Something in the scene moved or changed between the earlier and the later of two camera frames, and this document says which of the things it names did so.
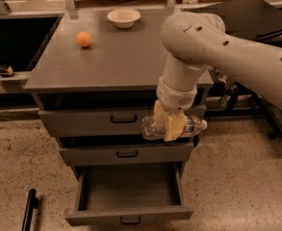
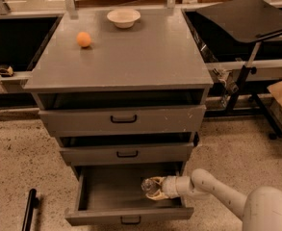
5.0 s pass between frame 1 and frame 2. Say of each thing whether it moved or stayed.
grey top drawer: stayed
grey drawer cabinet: stayed
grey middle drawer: stayed
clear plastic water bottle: moved
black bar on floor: stayed
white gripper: moved
